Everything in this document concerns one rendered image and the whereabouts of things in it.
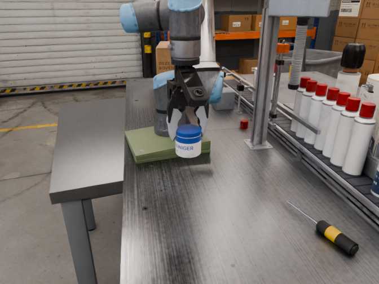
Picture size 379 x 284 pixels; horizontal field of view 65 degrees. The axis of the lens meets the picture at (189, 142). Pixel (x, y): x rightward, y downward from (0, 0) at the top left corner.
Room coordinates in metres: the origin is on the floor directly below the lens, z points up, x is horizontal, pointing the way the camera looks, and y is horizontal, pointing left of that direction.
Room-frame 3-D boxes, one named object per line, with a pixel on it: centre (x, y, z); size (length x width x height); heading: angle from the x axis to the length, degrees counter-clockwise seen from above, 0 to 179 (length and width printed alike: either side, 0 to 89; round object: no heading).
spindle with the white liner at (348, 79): (1.24, -0.66, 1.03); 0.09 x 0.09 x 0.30
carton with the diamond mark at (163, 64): (1.72, 0.05, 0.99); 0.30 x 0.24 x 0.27; 1
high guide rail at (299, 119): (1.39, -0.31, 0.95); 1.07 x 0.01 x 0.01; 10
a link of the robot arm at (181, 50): (0.75, 0.01, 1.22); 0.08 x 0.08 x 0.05
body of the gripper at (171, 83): (0.76, 0.01, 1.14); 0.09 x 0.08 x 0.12; 19
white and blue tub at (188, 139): (0.73, 0.00, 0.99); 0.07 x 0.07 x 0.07
